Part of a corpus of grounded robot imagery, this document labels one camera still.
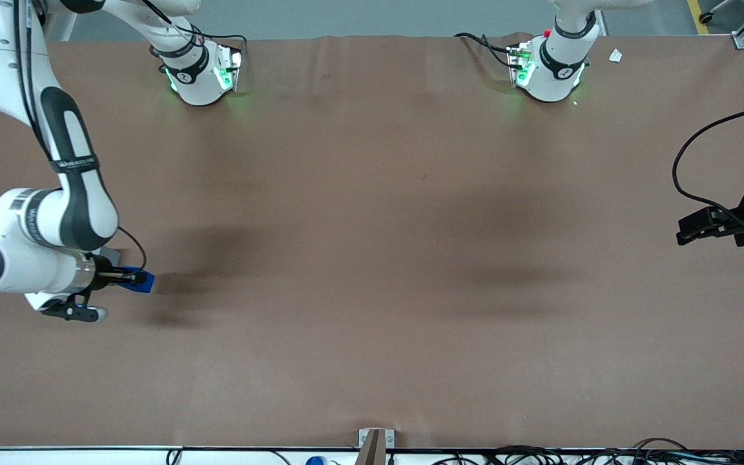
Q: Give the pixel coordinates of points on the black caster wheel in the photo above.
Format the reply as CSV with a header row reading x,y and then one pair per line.
x,y
706,17

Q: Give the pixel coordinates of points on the metal camera post bracket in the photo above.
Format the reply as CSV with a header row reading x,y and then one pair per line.
x,y
372,452

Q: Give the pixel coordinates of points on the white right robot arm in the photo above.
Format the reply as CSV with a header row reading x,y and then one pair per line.
x,y
42,219

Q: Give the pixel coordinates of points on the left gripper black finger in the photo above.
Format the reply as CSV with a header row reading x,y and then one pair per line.
x,y
701,221
701,237

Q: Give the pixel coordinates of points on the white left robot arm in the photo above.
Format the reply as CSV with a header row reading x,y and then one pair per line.
x,y
553,74

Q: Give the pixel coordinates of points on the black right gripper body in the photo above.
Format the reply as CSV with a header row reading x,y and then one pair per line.
x,y
104,274

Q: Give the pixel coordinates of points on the blue round cap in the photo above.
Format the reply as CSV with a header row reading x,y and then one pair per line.
x,y
315,461

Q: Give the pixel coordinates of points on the blue plastic peg part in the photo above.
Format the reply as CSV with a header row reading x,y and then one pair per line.
x,y
143,289

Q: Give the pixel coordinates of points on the table cover sheet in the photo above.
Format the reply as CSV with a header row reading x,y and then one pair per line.
x,y
372,290

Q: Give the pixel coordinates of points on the gray square base block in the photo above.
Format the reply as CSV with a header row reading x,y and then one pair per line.
x,y
110,252

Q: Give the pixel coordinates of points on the small white paper tag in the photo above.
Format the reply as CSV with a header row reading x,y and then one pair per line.
x,y
615,55

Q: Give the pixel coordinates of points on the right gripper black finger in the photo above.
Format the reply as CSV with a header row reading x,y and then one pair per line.
x,y
139,278

